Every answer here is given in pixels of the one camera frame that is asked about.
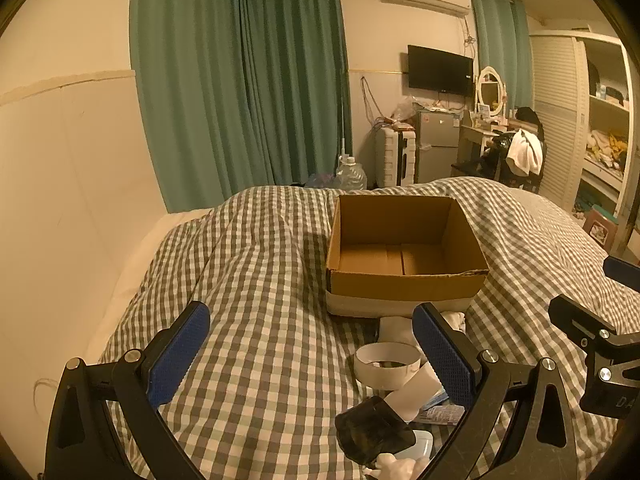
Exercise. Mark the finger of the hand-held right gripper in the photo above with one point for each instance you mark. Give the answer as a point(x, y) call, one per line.
point(580, 317)
point(622, 272)

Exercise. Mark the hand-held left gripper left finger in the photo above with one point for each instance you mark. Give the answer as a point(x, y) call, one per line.
point(181, 352)

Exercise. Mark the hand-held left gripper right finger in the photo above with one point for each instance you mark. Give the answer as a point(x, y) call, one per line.
point(442, 355)

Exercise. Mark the white round jar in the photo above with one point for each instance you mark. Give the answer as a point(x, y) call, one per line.
point(395, 330)

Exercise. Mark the blue and white packet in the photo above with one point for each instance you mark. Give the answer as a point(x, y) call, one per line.
point(442, 412)

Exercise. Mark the white tape roll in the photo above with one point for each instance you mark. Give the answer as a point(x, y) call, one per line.
point(372, 372)

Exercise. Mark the white rounded case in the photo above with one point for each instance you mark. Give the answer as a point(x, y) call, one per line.
point(419, 445)

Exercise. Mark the black glossy pouch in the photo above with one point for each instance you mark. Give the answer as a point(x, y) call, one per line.
point(372, 430)

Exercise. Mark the brown cardboard box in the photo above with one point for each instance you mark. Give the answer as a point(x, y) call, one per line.
point(400, 260)

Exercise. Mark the grey checked blanket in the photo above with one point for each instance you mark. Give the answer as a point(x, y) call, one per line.
point(260, 320)

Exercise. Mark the white bed sheet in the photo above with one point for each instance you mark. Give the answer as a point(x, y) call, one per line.
point(140, 260)

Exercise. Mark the yellow clothes pile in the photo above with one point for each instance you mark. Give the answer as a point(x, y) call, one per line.
point(607, 147)

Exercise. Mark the white cloth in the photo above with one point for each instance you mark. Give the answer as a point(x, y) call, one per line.
point(525, 152)

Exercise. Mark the white wardrobe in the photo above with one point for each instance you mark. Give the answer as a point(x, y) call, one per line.
point(555, 110)

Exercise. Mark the black garment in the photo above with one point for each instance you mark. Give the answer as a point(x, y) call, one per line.
point(529, 117)

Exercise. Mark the dark wooden chair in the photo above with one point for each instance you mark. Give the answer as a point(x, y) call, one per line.
point(475, 167)

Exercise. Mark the white dressing table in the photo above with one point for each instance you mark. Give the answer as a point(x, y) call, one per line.
point(472, 142)

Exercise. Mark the large clear water bottle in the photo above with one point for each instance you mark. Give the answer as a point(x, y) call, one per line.
point(350, 175)

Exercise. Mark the white suitcase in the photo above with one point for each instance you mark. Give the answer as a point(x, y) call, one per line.
point(392, 157)

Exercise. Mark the dark floor bag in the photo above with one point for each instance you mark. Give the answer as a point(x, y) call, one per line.
point(300, 181)

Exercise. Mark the grey mini fridge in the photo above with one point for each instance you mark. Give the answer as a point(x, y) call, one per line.
point(437, 145)

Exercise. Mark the crumpled floor plastic bag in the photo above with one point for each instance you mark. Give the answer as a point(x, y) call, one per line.
point(320, 180)

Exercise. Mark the white oval mirror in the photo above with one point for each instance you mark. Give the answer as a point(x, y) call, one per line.
point(491, 90)

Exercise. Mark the clear plastic bag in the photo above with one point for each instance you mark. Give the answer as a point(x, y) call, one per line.
point(404, 108)

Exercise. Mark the narrow green curtain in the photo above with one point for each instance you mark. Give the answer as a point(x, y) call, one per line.
point(500, 45)

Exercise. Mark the wide green curtain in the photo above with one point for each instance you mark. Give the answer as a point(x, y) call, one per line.
point(185, 85)

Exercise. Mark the green corner curtain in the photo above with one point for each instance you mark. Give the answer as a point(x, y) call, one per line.
point(295, 85)

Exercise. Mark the black wall television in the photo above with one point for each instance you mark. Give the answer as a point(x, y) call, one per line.
point(440, 70)

